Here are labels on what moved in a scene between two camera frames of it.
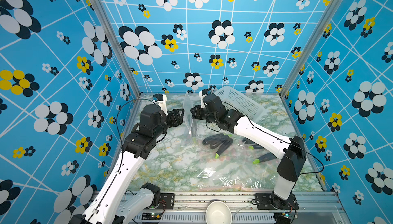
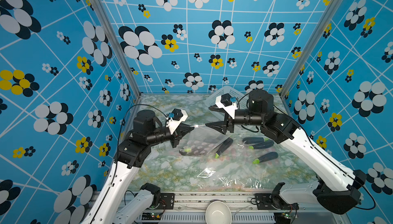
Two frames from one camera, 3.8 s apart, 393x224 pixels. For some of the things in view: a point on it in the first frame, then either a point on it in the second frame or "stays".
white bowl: (218, 213) stays
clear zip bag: (216, 159) stays
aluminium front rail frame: (190, 207) stays
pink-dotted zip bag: (187, 112) to (203, 142)
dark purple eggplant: (256, 146) stays
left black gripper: (175, 117) to (179, 134)
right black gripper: (196, 115) to (222, 127)
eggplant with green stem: (266, 157) stays
